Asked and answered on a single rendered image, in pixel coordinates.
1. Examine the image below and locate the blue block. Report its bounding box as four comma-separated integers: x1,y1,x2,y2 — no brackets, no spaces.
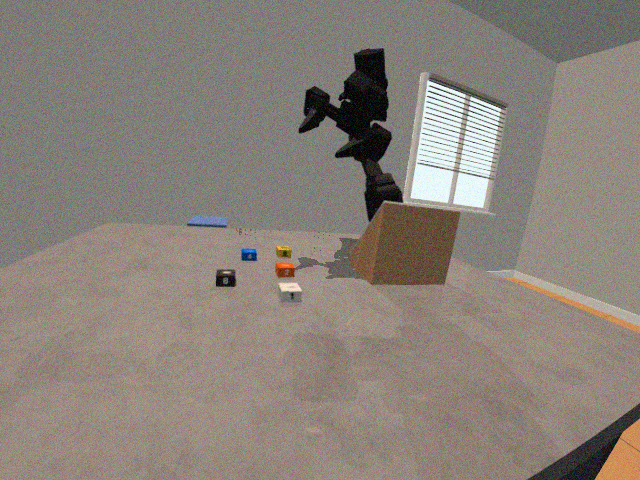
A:
241,249,257,261

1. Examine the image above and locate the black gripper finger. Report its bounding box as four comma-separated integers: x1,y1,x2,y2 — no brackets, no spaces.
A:
299,95,324,134
335,127,378,159

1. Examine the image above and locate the white block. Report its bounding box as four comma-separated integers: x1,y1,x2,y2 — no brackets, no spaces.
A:
277,283,302,302

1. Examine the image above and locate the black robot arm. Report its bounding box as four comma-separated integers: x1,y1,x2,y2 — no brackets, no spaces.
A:
338,48,403,222

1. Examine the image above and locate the yellow block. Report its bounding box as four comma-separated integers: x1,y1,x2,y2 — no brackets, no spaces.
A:
276,246,292,257

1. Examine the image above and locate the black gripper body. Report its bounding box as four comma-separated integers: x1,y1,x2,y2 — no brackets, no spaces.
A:
304,86,392,162

